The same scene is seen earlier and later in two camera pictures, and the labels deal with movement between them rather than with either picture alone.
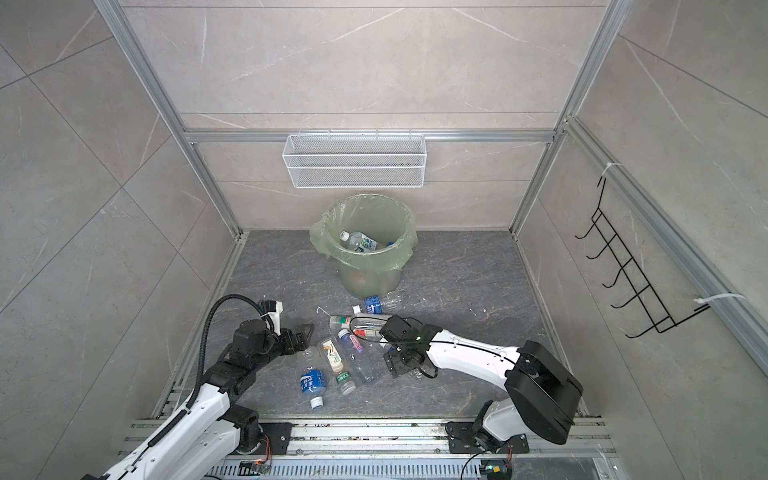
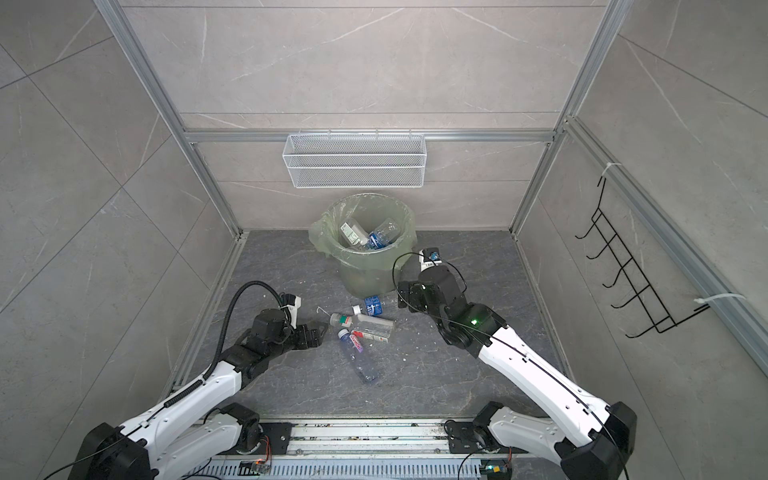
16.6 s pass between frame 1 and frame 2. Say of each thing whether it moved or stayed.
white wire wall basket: stayed
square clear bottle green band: stayed
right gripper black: moved
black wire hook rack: stayed
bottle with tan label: moved
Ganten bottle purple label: stayed
